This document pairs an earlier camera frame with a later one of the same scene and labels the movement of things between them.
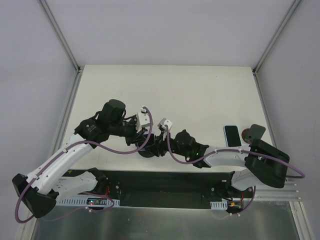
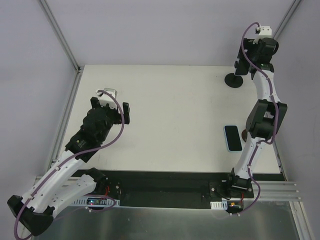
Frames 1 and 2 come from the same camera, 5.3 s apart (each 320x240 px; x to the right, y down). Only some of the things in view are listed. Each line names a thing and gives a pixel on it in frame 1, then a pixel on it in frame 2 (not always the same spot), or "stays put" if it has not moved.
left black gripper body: x=141 y=139 to x=110 y=107
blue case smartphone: x=232 y=136 stays put
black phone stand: x=146 y=153 to x=233 y=80
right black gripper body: x=162 y=143 to x=243 y=59
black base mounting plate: x=166 y=188 stays put
